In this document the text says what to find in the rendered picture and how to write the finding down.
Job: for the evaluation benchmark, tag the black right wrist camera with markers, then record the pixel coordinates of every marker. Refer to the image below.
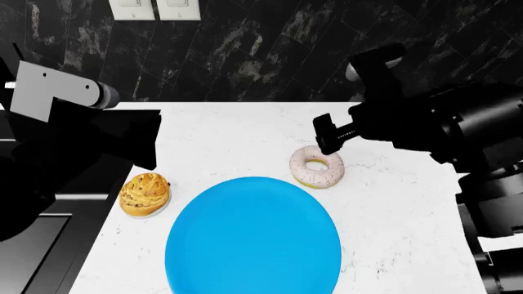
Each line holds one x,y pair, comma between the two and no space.
378,70

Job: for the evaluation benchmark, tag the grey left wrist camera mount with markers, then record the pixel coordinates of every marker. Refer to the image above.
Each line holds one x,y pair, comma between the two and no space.
45,85

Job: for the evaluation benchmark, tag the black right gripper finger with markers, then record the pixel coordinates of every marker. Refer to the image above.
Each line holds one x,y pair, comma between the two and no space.
327,134

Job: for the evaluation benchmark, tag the round blue plate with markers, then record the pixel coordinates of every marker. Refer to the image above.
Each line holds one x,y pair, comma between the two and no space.
253,239

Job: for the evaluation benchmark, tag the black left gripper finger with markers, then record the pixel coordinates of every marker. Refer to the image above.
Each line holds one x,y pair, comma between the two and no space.
148,137

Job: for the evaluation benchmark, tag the pink frosted sprinkle donut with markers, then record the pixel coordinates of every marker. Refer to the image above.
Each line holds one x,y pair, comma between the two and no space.
298,167

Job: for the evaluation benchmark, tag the golden brown swirl bun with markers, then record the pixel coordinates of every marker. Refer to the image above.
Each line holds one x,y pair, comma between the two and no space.
144,194

